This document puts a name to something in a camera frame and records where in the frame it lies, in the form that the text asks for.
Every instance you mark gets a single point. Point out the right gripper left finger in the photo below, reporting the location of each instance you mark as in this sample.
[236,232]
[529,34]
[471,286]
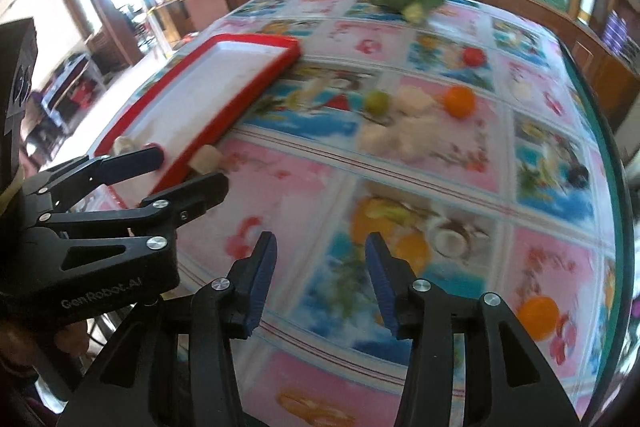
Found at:
[228,308]

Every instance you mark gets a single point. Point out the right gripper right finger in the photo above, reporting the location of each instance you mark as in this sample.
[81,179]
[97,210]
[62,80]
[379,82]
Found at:
[508,382]

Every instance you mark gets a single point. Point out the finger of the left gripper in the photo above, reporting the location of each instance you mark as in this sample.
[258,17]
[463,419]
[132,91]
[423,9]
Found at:
[64,185]
[150,227]

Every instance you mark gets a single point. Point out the small beige chunk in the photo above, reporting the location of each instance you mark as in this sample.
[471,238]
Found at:
[205,160]

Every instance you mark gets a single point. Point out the orange fruit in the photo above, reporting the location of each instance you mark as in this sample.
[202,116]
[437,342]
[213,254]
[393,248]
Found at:
[539,315]
[459,102]

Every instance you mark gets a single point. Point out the dark purple fruit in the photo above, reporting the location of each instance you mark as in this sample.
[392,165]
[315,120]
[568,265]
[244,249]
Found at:
[578,176]

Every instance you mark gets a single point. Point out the green lime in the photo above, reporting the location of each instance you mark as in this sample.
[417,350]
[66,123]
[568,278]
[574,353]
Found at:
[376,103]

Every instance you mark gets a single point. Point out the large beige bread chunk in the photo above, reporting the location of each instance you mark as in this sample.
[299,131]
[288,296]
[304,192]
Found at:
[409,138]

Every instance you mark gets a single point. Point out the red tomato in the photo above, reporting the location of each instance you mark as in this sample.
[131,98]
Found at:
[473,57]

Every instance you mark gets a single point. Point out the red rimmed white tray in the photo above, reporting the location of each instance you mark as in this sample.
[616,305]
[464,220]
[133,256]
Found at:
[195,103]

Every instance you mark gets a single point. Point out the colourful fruit print tablecloth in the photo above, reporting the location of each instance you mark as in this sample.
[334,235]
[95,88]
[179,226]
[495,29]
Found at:
[491,210]

